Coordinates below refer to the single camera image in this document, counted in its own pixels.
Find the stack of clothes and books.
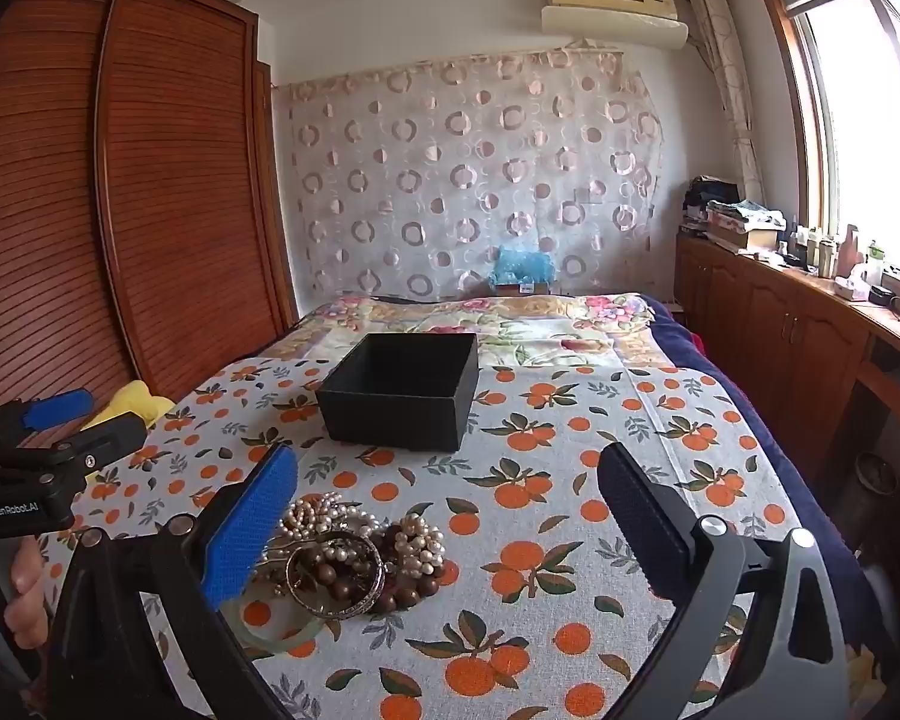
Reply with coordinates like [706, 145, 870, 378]
[681, 175, 788, 252]

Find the wooden frame window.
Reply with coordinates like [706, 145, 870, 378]
[754, 0, 900, 278]

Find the pearl cluster bracelet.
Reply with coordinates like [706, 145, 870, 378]
[392, 517, 448, 578]

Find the circle pattern wall curtain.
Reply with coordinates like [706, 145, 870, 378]
[270, 45, 665, 301]

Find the cream pearl necklace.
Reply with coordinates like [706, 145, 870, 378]
[279, 491, 382, 542]

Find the engraved metal bangle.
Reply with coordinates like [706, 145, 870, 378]
[285, 531, 386, 620]

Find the brown wooden bead bracelet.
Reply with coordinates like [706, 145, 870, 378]
[307, 559, 445, 616]

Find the floral bedsheet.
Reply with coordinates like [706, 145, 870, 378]
[259, 292, 657, 391]

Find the long wooden cabinet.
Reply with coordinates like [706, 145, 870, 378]
[675, 229, 900, 511]

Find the person's left hand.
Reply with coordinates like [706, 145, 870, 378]
[1, 538, 47, 655]

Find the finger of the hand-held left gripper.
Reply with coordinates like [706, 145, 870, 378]
[0, 388, 95, 460]
[0, 414, 149, 492]

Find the navy blanket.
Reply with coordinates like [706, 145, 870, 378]
[615, 292, 893, 616]

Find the pale green jade bangle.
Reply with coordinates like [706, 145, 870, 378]
[229, 594, 323, 659]

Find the patterned window curtain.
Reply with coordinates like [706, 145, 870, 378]
[686, 0, 766, 203]

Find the black storage box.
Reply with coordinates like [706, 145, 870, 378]
[315, 331, 481, 453]

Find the wall air conditioner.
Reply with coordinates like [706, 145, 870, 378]
[540, 0, 689, 52]

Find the dark waste bin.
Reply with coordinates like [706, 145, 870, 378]
[855, 450, 900, 497]

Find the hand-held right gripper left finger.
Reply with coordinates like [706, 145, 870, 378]
[45, 444, 301, 720]

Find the row of toiletry bottles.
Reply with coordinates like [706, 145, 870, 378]
[776, 216, 887, 282]

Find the blue lace cloth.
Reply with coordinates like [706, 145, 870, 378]
[491, 244, 556, 286]

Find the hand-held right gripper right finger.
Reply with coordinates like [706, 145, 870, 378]
[598, 442, 852, 720]

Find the wooden slatted wardrobe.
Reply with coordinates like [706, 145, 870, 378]
[0, 0, 301, 428]

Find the yellow cloth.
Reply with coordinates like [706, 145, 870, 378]
[81, 381, 175, 432]

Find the orange fruit print cloth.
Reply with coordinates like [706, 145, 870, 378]
[45, 356, 863, 720]

